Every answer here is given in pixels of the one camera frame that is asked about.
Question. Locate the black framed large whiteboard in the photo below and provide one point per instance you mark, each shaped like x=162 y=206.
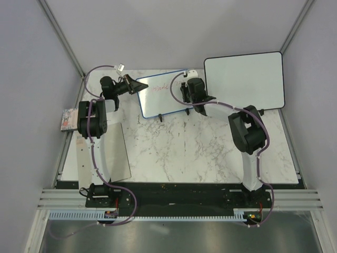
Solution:
x=250 y=79

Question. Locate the patterned colourful box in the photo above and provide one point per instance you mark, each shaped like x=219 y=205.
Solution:
x=69 y=120

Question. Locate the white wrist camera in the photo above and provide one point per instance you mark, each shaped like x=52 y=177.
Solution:
x=119 y=67
x=189 y=74

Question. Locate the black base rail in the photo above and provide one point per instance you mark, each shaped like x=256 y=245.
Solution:
x=177 y=199

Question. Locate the blue framed small whiteboard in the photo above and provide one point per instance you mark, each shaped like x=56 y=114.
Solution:
x=157 y=98

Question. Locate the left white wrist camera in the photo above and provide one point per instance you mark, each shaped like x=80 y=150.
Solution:
x=119 y=67

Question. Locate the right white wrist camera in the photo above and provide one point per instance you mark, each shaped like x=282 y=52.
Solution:
x=189 y=74

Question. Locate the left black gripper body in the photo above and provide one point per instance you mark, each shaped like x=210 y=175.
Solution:
x=120 y=89

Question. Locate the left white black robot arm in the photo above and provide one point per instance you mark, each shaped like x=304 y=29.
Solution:
x=92 y=120

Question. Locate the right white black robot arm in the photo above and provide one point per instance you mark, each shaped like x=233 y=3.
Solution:
x=247 y=133

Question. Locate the light blue cable duct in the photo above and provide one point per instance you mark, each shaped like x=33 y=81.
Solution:
x=101 y=215

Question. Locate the aluminium frame profile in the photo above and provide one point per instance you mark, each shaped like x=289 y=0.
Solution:
x=61 y=199

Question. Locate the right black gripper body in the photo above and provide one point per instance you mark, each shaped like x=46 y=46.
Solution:
x=187 y=97

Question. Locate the grey metal plate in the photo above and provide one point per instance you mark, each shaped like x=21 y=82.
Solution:
x=110 y=155

